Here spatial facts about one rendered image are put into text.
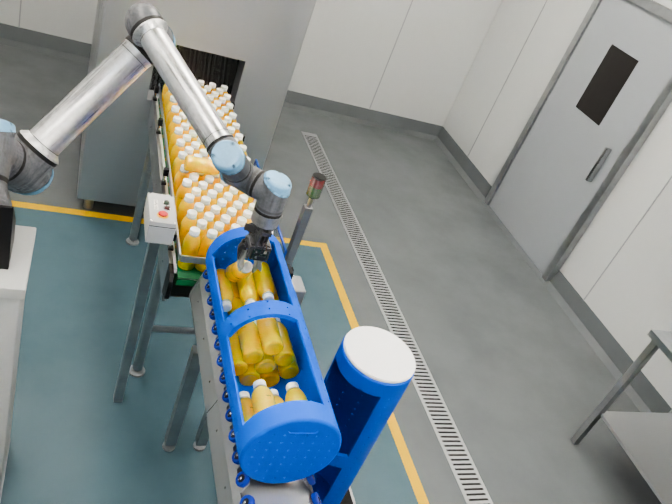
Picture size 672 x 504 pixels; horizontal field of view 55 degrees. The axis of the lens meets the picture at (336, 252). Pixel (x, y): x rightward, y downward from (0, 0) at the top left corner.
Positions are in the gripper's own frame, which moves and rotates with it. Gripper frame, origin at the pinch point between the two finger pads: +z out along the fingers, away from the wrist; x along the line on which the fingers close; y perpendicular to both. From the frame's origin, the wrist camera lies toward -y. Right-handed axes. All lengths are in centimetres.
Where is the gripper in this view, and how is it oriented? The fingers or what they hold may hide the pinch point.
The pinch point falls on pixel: (246, 267)
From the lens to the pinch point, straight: 218.7
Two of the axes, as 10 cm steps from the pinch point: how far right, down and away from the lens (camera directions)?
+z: -3.3, 7.8, 5.2
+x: 9.1, 1.2, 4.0
